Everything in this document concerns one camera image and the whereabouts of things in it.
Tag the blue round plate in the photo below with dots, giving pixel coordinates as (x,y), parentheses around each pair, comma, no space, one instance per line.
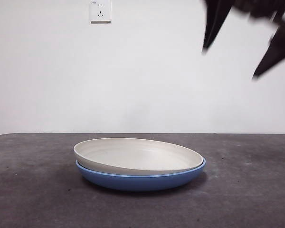
(137,183)

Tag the white wall socket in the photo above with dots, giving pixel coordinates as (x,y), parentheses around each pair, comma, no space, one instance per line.
(100,12)

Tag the white round plate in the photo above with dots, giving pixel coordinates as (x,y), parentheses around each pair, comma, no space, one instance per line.
(133,154)

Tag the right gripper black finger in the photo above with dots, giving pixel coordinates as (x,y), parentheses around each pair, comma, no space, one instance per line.
(280,47)
(215,21)

